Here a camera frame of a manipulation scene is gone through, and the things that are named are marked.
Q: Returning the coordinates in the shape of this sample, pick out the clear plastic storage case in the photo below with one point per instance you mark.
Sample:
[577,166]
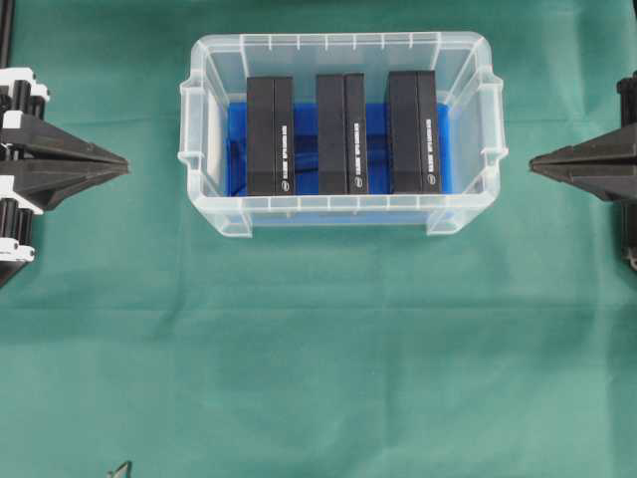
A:
[469,93]

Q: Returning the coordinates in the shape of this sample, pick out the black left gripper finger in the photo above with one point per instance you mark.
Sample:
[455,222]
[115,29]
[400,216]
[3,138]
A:
[42,188]
[42,139]

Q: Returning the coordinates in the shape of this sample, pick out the green table cloth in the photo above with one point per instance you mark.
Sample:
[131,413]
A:
[141,334]

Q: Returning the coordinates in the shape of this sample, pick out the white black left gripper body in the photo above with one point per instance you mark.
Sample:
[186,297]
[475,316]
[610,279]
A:
[20,94]

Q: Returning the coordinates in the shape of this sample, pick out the blue cloth liner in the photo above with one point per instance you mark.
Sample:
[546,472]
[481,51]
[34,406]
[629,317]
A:
[380,207]

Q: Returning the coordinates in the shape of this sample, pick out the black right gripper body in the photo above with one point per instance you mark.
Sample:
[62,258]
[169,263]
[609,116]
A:
[626,88]

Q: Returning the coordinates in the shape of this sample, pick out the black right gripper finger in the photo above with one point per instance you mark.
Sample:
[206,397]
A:
[610,188]
[617,146]

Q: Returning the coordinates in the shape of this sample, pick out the black box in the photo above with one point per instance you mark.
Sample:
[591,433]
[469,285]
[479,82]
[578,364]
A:
[342,146]
[270,136]
[414,137]

